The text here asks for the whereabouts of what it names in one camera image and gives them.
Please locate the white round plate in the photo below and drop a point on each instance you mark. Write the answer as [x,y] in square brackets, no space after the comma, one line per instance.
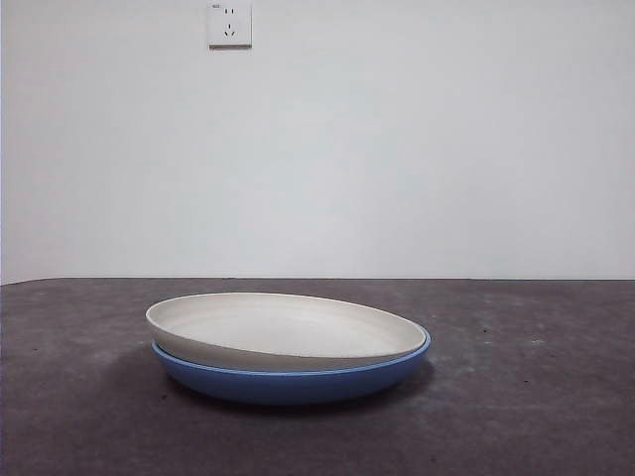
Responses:
[278,327]

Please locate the white wall socket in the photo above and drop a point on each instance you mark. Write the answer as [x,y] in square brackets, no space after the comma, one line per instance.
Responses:
[229,26]

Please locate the blue round plate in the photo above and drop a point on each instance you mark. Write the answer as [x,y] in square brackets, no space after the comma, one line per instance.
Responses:
[288,387]

